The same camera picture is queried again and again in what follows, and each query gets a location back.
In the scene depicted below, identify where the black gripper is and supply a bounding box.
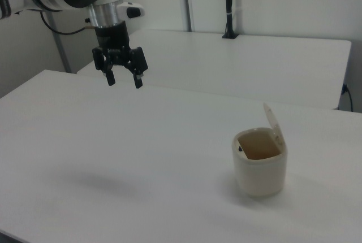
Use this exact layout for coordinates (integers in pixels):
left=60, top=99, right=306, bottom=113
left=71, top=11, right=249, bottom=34
left=92, top=21, right=149, bottom=90

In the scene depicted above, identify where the cream hinged bin lid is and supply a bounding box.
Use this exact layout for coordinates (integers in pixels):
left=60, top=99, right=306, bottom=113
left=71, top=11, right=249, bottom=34
left=262, top=102, right=285, bottom=146

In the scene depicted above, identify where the white side table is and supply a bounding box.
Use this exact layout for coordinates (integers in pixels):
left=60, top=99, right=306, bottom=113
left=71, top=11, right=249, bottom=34
left=76, top=29, right=352, bottom=111

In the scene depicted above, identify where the grey partition frame post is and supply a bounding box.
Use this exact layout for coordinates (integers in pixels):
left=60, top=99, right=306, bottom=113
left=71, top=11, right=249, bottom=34
left=178, top=0, right=196, bottom=32
left=46, top=11, right=72, bottom=73

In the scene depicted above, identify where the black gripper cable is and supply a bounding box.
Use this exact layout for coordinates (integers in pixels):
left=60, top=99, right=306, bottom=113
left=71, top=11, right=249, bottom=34
left=39, top=11, right=97, bottom=36

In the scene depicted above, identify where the black power cable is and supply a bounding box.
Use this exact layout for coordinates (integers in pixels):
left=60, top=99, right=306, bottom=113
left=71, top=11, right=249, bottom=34
left=342, top=83, right=355, bottom=112

